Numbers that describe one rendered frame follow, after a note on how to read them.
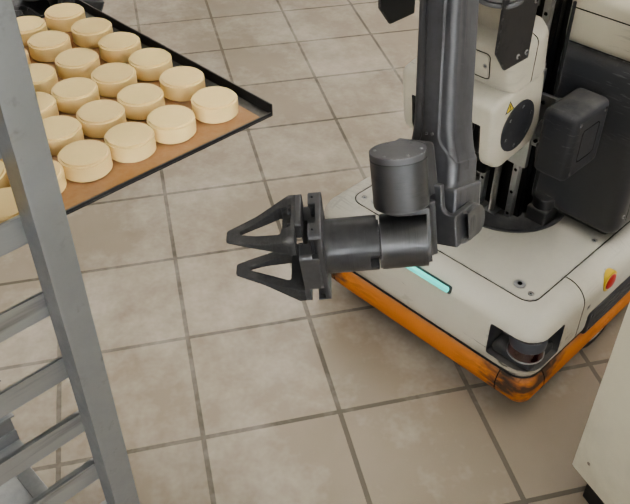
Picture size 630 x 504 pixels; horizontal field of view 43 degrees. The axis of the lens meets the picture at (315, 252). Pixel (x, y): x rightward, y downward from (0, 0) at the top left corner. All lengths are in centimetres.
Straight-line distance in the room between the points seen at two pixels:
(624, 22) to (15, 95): 123
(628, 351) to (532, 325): 30
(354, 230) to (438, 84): 17
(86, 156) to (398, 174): 30
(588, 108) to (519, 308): 41
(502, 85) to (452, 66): 67
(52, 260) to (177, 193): 169
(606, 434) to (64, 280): 106
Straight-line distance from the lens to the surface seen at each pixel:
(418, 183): 78
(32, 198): 69
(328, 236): 80
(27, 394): 86
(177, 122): 84
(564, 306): 170
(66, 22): 110
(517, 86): 150
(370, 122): 272
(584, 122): 159
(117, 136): 83
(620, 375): 144
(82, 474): 99
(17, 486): 159
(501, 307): 166
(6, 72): 64
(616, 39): 166
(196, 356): 191
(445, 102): 83
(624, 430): 149
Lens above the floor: 140
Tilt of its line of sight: 40 degrees down
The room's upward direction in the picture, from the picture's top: straight up
